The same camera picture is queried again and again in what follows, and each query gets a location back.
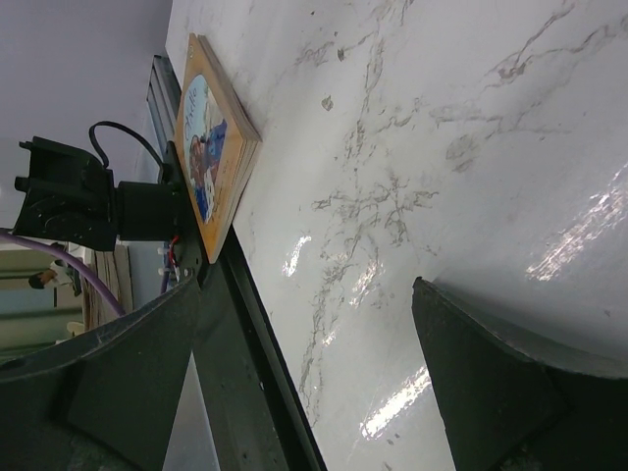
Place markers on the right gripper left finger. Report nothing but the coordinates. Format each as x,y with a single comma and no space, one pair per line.
104,400

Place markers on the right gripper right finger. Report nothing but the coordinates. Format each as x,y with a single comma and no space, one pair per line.
514,399

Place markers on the orange illustrated book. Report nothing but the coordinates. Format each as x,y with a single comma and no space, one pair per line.
216,144

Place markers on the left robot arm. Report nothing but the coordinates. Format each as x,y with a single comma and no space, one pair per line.
71,196

